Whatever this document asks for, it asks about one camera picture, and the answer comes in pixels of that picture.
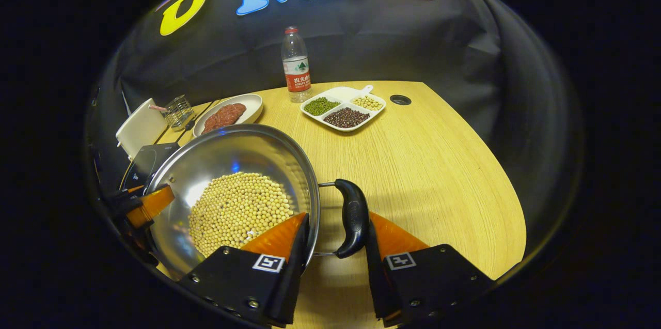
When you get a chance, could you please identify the pile of soybeans in pot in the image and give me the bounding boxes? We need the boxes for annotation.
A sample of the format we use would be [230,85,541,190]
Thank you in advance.
[188,172,295,258]

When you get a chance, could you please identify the dark red beans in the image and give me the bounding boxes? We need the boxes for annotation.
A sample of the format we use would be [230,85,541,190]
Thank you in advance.
[323,107,370,129]

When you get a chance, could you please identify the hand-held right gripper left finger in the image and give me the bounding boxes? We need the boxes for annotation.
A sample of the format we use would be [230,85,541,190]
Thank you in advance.
[178,212,311,327]

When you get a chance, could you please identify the green mung beans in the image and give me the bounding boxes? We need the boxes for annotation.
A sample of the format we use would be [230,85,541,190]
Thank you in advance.
[304,97,340,116]

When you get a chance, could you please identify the raw red meat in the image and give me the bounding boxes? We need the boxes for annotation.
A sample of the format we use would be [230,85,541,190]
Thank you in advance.
[202,103,247,134]

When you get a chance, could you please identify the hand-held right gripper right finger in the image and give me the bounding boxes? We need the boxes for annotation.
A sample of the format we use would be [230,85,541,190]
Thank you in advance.
[364,210,495,327]

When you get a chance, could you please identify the stainless steel pot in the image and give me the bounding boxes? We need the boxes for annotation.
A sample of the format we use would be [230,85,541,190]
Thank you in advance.
[146,123,371,280]

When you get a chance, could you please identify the white divided dish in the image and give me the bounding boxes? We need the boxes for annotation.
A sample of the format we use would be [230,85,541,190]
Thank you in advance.
[300,85,387,133]

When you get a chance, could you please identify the black backdrop cloth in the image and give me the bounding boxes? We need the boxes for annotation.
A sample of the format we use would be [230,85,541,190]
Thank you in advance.
[88,0,581,216]

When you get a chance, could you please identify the white toaster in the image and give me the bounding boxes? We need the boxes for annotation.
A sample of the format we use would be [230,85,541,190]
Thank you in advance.
[116,98,168,161]

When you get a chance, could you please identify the metal wire basket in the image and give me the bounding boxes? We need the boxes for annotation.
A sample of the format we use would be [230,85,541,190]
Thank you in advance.
[164,95,195,130]

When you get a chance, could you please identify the clear water bottle red label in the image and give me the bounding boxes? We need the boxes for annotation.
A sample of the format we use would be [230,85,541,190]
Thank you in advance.
[281,26,312,103]

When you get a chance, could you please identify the small portion of pale beans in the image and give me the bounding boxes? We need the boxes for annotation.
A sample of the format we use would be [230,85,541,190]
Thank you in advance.
[353,95,384,111]

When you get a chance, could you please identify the white oval plate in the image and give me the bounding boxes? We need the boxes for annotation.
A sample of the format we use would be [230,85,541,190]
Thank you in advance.
[193,93,264,138]

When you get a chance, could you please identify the black induction cooktop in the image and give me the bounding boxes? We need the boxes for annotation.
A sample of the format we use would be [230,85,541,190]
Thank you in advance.
[121,142,181,193]

